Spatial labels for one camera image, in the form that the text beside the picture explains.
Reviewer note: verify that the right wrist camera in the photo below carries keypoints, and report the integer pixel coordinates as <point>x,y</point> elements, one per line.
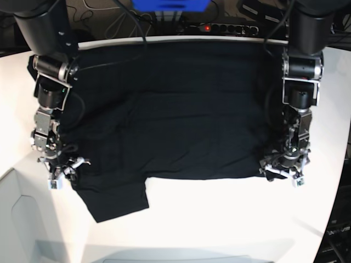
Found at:
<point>55,184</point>

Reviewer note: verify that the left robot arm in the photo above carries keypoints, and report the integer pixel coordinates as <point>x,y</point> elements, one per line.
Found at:
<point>302,61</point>

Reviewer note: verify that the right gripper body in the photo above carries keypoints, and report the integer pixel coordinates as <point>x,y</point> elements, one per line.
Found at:
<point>59,171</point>

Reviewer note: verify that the black power strip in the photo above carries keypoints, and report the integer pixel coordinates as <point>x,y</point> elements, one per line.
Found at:
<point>221,30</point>

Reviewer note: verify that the blue box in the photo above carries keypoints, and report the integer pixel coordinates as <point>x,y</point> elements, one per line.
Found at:
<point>170,5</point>

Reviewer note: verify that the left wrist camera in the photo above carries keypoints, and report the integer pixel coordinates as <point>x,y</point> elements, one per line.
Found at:
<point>298,181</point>

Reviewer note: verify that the white storage bin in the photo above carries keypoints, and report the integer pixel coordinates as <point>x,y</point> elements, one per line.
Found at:
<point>24,237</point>

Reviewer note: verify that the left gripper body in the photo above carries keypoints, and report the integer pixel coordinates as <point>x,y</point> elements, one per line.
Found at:
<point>280,165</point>

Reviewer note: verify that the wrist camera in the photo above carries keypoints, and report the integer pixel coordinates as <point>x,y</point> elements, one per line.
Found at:
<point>298,181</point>
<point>55,184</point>

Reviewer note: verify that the black T-shirt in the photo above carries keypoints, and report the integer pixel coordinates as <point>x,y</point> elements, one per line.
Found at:
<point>191,110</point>

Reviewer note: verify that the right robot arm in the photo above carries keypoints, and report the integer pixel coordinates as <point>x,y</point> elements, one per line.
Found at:
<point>46,29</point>

